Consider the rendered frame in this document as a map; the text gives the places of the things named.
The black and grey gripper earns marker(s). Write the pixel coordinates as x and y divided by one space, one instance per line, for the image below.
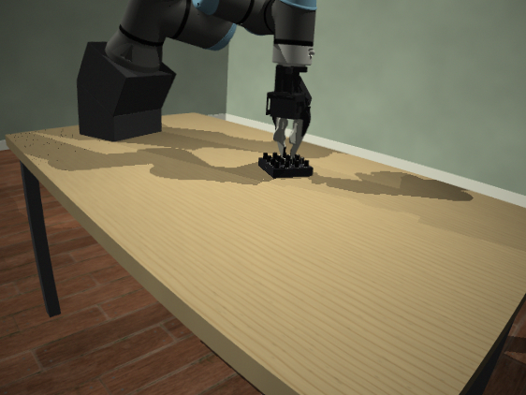
288 102

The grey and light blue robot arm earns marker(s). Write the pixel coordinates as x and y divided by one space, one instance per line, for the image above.
138 42

